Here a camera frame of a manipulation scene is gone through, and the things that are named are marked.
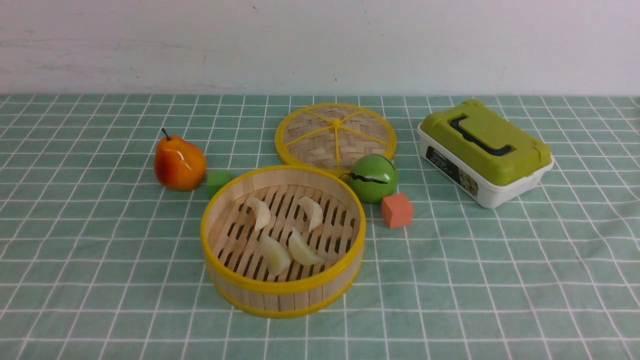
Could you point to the white dumpling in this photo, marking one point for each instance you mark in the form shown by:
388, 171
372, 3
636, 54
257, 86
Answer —
262, 213
313, 212

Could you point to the pale green dumpling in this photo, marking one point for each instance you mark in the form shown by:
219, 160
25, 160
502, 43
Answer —
300, 251
275, 255

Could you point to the woven bamboo steamer lid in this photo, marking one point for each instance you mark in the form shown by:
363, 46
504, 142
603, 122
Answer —
332, 137

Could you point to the bamboo steamer tray yellow rim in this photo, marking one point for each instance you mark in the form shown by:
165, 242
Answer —
235, 263

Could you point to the green toy apple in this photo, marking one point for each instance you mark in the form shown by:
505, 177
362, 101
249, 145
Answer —
372, 178

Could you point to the orange foam cube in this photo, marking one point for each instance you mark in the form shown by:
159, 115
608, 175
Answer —
397, 211

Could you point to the green foam cube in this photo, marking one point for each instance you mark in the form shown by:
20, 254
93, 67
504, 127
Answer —
215, 180

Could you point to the orange red toy pear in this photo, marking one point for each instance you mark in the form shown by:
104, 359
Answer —
178, 164

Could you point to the green lidded white box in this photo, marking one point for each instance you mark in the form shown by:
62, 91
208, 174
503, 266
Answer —
488, 157

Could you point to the green checkered tablecloth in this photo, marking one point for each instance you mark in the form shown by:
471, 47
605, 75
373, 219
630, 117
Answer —
99, 262

